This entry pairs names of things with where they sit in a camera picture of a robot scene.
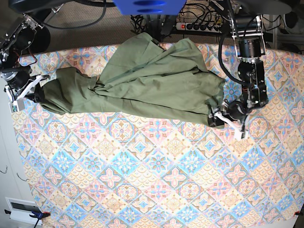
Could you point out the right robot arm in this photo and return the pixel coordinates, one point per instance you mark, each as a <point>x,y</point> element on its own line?
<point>26,35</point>

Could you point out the white power strip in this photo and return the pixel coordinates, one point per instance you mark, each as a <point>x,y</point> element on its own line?
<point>186,26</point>

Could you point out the orange clamp bottom right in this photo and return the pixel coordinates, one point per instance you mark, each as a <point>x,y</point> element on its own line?
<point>298,213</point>

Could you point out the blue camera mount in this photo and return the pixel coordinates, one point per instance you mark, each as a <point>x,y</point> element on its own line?
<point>146,7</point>

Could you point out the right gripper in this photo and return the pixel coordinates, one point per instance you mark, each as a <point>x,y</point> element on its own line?
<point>17,80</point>

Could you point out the green t-shirt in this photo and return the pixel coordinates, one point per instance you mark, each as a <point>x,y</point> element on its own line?
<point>143,79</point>

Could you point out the black round stool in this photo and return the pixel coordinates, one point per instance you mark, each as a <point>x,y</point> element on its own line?
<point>42,40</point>

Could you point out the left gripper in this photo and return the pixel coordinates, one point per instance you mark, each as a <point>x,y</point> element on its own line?
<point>235,111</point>

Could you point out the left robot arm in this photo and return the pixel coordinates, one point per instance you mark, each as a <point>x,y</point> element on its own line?
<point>245,26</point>

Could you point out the patterned tablecloth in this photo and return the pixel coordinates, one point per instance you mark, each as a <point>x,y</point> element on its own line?
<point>115,170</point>

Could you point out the white wall outlet box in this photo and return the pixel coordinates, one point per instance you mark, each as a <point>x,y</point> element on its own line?
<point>20,210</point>

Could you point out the blue clamp bottom left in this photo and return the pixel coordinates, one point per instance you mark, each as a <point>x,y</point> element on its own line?
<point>39,215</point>

